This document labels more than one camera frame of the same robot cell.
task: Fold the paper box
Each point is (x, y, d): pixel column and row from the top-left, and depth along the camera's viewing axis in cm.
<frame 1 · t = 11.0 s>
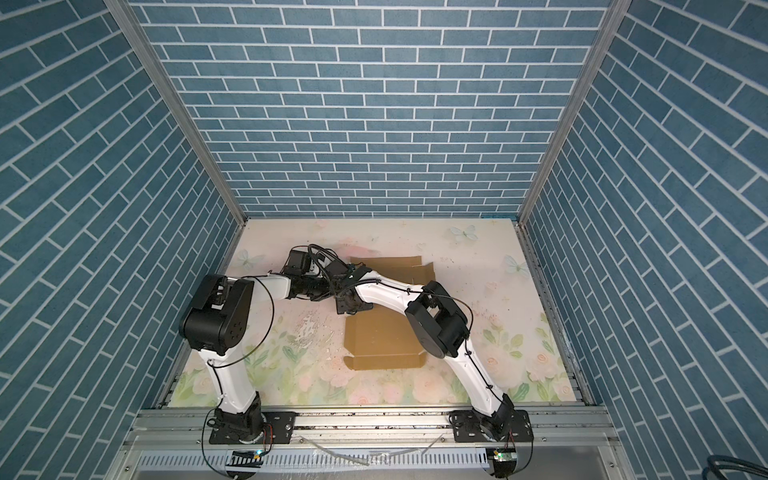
left hand: (343, 286, 99), fingers closed
right hand: (345, 304, 95), fingers open
brown cardboard paper box: (382, 337, 91), on the table

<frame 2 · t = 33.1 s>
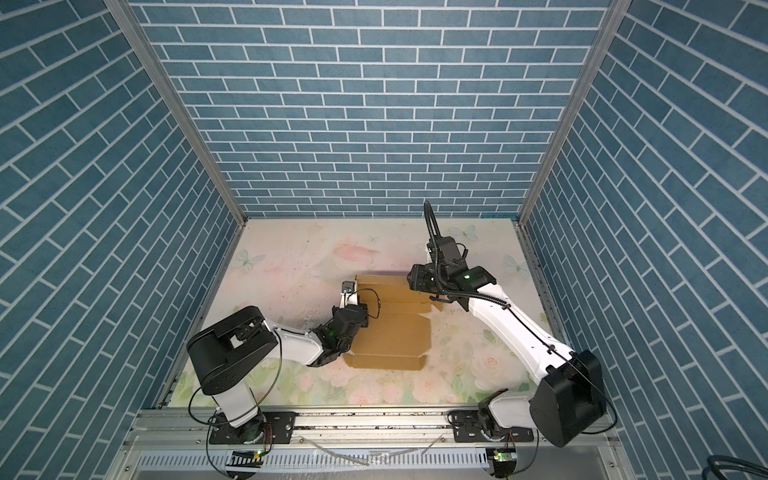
left hand: (362, 299, 92), fingers closed
right hand: (411, 273, 81), fingers open
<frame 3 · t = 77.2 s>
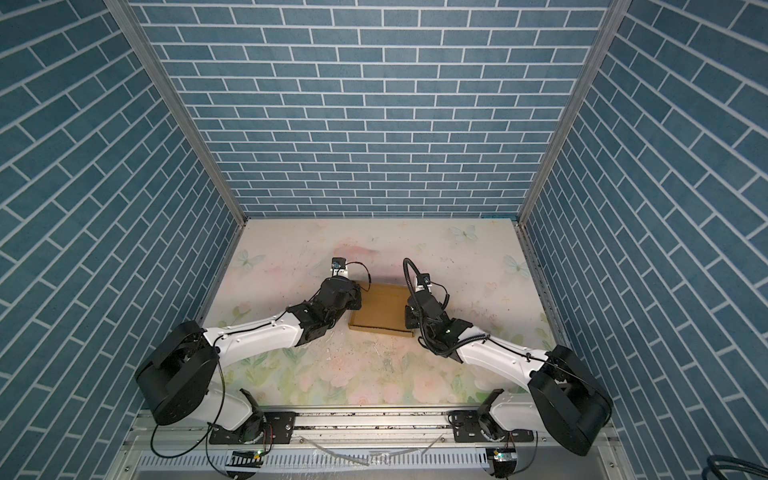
left hand: (359, 285, 88), fingers closed
right hand: (408, 300, 87), fingers closed
brown cardboard paper box: (383, 310, 93), point 4 cm above the table

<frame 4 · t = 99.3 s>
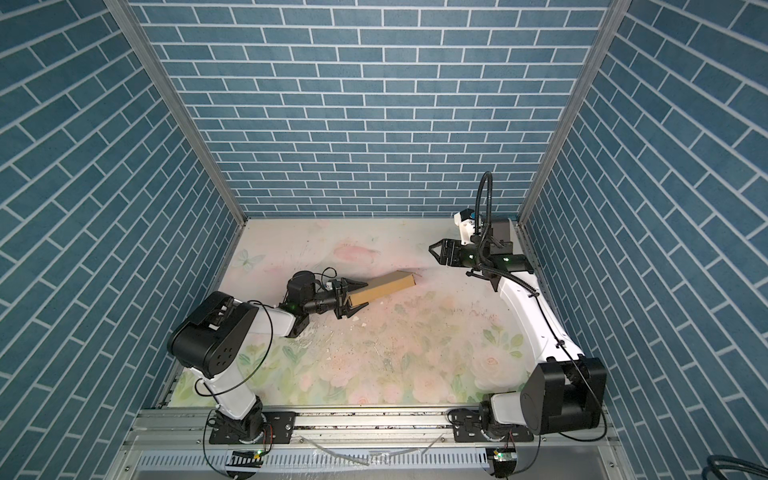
left hand: (366, 293, 85), fingers open
right hand: (436, 245, 80), fingers open
brown cardboard paper box: (381, 286, 81), point 19 cm above the table

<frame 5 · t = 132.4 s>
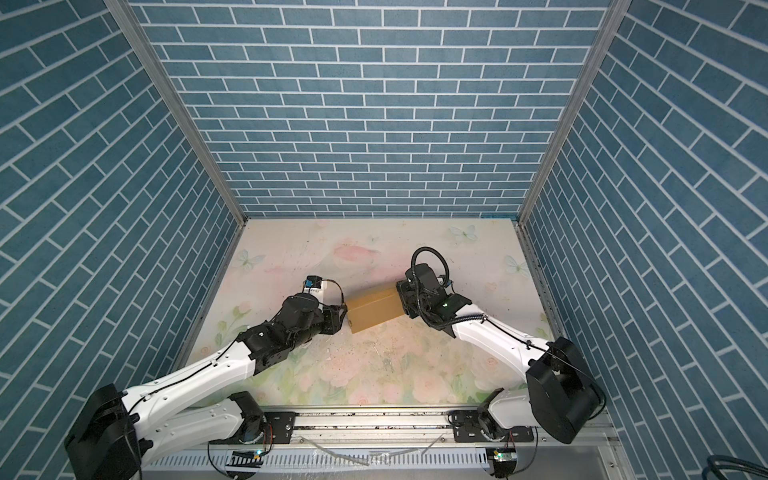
left hand: (343, 310, 81), fingers open
right hand: (389, 283, 84), fingers open
brown cardboard paper box: (371, 309, 83), point 14 cm above the table

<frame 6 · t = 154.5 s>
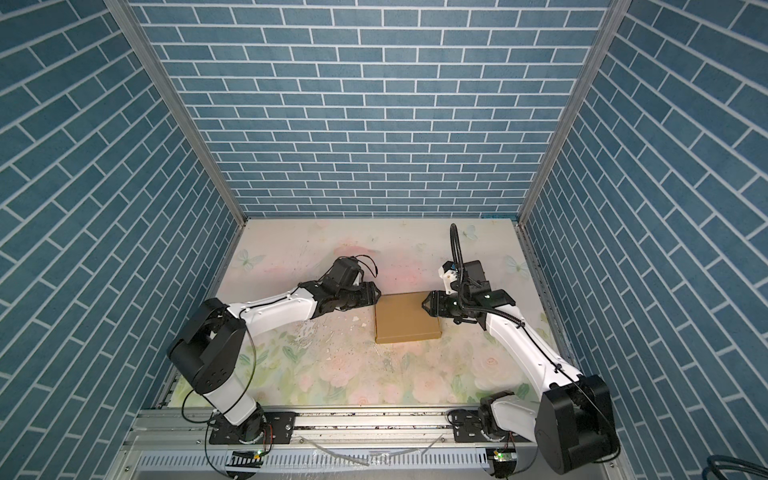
left hand: (375, 295, 90), fingers open
right hand: (428, 300, 83), fingers open
brown cardboard paper box: (401, 317, 98), on the table

